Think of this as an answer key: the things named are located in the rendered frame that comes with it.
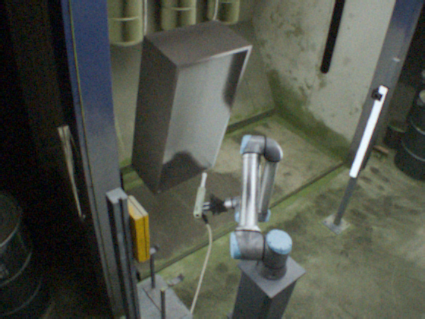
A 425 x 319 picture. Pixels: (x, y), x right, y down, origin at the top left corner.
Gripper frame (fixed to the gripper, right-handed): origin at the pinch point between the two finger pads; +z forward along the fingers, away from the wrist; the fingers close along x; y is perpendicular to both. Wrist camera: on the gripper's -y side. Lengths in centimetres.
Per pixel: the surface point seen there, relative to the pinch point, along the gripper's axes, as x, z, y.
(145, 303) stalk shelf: -102, 8, -27
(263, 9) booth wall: 244, -74, -69
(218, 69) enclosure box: 53, -36, -79
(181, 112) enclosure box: 58, 5, -50
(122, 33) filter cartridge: 102, 41, -117
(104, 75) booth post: -71, -13, -134
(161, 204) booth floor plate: 47, 51, 26
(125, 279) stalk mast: -119, -4, -65
